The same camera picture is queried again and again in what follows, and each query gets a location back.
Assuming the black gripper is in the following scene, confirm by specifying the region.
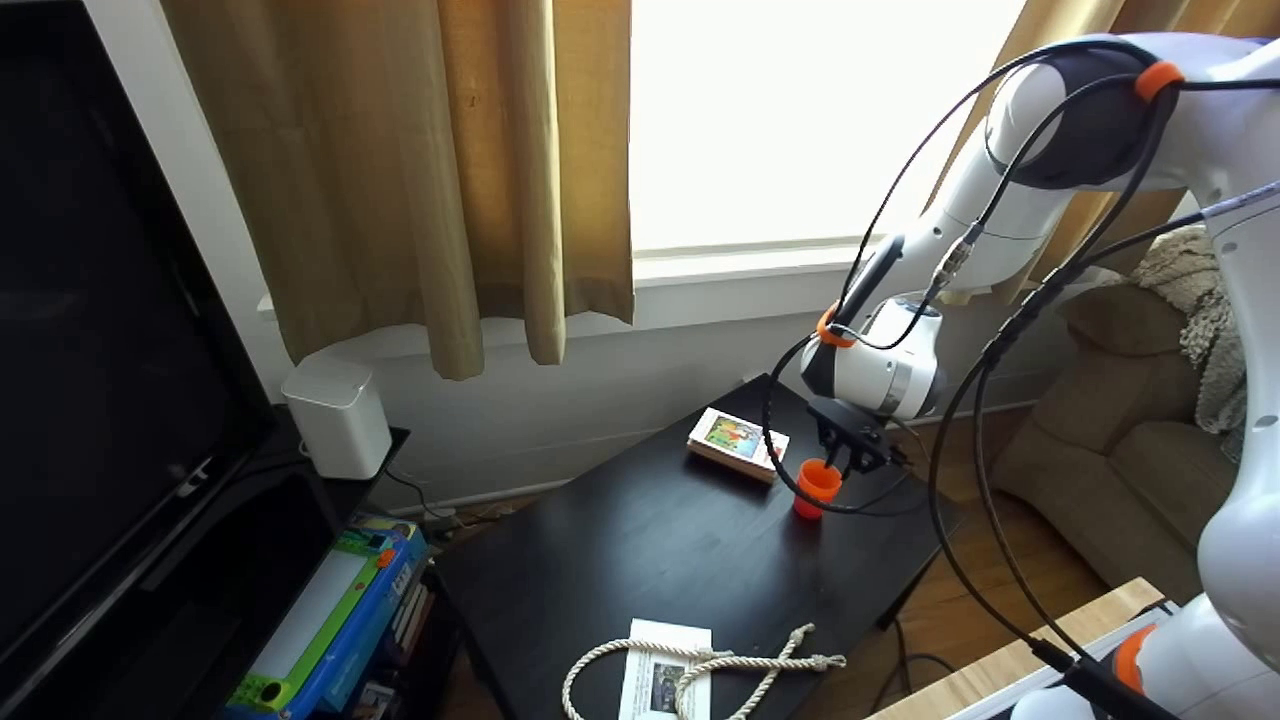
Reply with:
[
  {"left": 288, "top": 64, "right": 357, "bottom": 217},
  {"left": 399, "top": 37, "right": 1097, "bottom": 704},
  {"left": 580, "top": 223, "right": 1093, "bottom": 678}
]
[{"left": 812, "top": 401, "right": 886, "bottom": 473}]

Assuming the orange plastic cup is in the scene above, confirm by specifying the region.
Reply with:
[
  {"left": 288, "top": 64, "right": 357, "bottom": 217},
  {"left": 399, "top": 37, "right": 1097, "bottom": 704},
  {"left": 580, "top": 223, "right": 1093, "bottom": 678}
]
[{"left": 791, "top": 460, "right": 846, "bottom": 526}]

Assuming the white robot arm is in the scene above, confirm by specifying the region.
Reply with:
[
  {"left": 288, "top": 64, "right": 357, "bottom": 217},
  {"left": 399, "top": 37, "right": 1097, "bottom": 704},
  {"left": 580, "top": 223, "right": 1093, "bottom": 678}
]
[{"left": 803, "top": 31, "right": 1280, "bottom": 720}]

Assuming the colourful card box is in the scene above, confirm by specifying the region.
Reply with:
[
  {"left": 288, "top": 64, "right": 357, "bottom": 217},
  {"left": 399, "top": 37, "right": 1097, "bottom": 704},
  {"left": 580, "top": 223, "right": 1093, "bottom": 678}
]
[{"left": 685, "top": 409, "right": 790, "bottom": 484}]

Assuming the beige armchair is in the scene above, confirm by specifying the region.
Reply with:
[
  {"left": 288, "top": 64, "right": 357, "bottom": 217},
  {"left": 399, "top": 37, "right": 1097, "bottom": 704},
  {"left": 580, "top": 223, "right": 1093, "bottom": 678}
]
[{"left": 993, "top": 227, "right": 1244, "bottom": 602}]

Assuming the white flat box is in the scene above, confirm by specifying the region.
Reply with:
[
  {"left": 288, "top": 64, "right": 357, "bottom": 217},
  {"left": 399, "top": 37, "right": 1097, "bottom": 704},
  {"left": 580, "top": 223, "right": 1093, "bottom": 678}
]
[{"left": 615, "top": 621, "right": 713, "bottom": 720}]

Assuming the tan curtain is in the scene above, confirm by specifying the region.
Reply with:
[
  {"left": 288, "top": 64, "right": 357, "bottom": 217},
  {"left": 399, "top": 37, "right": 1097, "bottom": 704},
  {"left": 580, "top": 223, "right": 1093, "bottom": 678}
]
[{"left": 161, "top": 0, "right": 634, "bottom": 380}]

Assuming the white speaker box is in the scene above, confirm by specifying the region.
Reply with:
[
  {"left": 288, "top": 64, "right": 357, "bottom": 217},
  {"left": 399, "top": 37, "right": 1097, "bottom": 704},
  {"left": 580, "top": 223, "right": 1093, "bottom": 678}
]
[{"left": 279, "top": 357, "right": 393, "bottom": 481}]

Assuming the black tv stand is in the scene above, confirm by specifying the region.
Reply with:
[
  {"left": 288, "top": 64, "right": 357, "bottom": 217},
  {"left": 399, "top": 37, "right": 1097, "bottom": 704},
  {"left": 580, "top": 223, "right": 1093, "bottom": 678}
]
[{"left": 0, "top": 432, "right": 374, "bottom": 720}]

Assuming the black television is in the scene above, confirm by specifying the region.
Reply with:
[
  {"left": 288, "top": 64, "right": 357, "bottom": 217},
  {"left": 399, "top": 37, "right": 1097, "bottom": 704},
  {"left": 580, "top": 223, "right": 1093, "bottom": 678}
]
[{"left": 0, "top": 0, "right": 264, "bottom": 660}]

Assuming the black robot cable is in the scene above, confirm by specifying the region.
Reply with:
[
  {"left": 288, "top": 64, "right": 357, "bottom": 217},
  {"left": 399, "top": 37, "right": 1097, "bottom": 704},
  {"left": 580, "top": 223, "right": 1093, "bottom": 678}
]
[{"left": 756, "top": 37, "right": 1280, "bottom": 720}]

